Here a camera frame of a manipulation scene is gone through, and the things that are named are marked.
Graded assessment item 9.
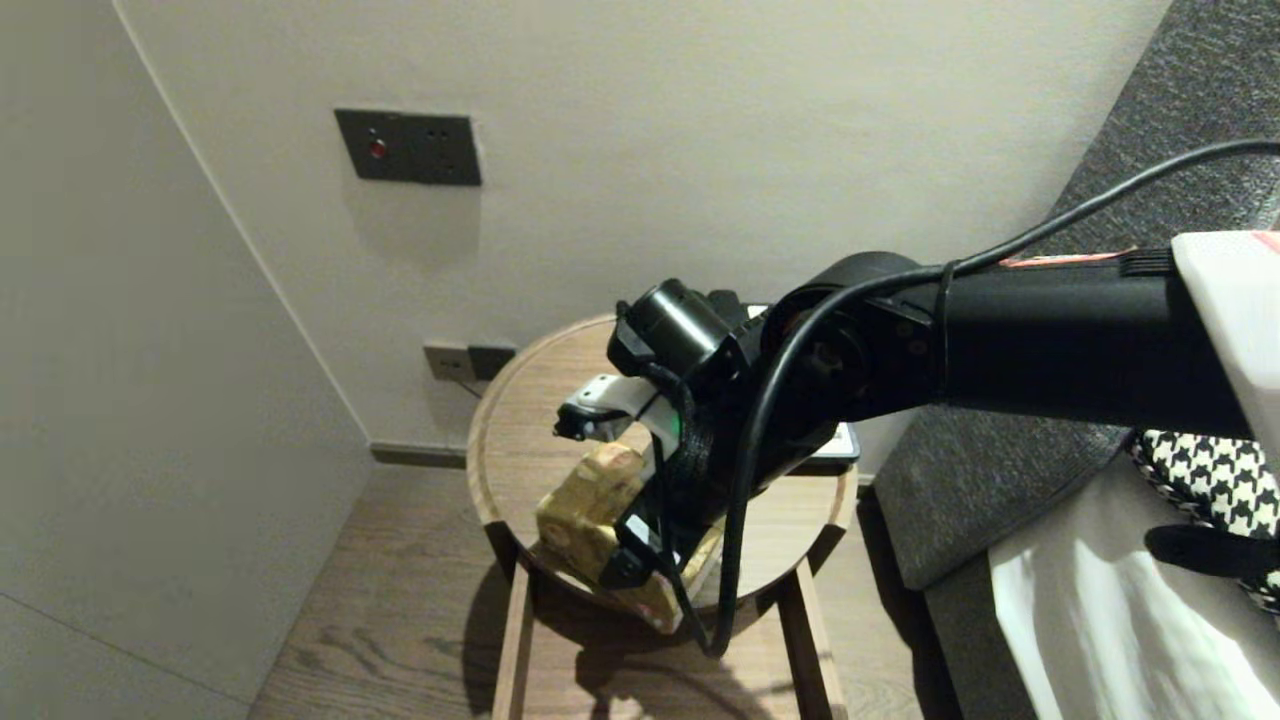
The gold tissue pack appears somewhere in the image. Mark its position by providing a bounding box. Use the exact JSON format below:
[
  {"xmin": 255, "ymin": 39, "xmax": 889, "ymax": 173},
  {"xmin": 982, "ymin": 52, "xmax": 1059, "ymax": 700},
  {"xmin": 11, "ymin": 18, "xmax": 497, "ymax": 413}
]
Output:
[{"xmin": 535, "ymin": 440, "xmax": 727, "ymax": 636}]

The black and white desk telephone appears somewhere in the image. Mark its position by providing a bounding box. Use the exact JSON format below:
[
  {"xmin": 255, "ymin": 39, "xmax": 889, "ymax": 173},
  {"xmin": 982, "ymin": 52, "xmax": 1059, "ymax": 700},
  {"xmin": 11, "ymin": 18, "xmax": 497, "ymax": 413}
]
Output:
[{"xmin": 745, "ymin": 303, "xmax": 862, "ymax": 477}]

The round wooden bedside table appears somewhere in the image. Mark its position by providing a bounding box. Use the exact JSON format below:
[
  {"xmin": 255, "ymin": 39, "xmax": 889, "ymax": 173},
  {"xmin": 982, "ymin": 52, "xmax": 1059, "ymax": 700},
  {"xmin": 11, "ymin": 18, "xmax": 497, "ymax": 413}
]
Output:
[{"xmin": 466, "ymin": 315, "xmax": 861, "ymax": 720}]

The grey fabric headboard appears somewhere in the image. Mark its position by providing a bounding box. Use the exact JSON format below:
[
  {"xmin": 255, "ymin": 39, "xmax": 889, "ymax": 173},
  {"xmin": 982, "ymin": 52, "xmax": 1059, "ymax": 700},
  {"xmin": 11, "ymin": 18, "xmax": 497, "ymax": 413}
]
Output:
[{"xmin": 872, "ymin": 0, "xmax": 1280, "ymax": 591}]

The white bed sheet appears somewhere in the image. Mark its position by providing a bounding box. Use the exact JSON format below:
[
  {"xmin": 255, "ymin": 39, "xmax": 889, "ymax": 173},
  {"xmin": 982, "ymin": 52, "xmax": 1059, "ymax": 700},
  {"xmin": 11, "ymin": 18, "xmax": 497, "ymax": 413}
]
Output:
[{"xmin": 988, "ymin": 450, "xmax": 1280, "ymax": 720}]

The houndstooth pillow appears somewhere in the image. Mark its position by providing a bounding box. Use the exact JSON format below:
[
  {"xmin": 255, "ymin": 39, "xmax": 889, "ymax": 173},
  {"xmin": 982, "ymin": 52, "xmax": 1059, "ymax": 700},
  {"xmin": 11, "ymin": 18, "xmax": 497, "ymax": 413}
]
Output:
[{"xmin": 1128, "ymin": 428, "xmax": 1280, "ymax": 613}]

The black braided camera cable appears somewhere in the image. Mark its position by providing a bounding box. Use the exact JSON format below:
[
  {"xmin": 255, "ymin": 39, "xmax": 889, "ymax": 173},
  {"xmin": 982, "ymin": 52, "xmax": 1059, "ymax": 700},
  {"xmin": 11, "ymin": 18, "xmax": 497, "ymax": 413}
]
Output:
[{"xmin": 650, "ymin": 365, "xmax": 723, "ymax": 601}]

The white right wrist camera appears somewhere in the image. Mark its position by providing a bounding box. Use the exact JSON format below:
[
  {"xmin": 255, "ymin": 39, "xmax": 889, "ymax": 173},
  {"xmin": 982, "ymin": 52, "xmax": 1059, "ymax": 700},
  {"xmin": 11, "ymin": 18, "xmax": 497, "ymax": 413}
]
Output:
[{"xmin": 553, "ymin": 373, "xmax": 687, "ymax": 471}]

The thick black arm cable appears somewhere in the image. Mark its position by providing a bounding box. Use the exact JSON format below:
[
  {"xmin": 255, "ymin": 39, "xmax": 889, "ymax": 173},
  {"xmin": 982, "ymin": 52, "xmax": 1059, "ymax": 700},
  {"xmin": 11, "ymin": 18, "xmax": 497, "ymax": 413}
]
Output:
[{"xmin": 690, "ymin": 138, "xmax": 1280, "ymax": 661}]

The grey wall baseboard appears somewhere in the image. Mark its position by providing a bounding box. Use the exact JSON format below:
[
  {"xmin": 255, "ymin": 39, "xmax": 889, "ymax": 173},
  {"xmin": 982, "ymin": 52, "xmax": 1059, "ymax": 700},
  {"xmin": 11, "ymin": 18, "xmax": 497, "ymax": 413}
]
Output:
[{"xmin": 370, "ymin": 443, "xmax": 469, "ymax": 471}]

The beige wall data socket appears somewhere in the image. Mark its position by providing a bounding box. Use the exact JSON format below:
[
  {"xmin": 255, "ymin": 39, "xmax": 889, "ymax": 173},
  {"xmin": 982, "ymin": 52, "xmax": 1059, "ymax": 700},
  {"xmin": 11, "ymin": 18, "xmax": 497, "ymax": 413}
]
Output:
[{"xmin": 423, "ymin": 344, "xmax": 471, "ymax": 384}]

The dark wall switch panel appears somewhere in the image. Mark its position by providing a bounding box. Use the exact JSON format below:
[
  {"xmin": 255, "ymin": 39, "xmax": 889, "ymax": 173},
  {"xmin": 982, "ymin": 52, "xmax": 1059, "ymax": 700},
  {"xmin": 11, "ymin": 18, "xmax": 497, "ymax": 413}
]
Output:
[{"xmin": 335, "ymin": 108, "xmax": 483, "ymax": 188}]

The grey upholstered bed frame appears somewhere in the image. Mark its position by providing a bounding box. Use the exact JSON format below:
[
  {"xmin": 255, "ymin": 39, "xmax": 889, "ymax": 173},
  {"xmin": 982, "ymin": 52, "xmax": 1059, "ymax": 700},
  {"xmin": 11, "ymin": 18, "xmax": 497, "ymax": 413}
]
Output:
[{"xmin": 922, "ymin": 560, "xmax": 1063, "ymax": 720}]

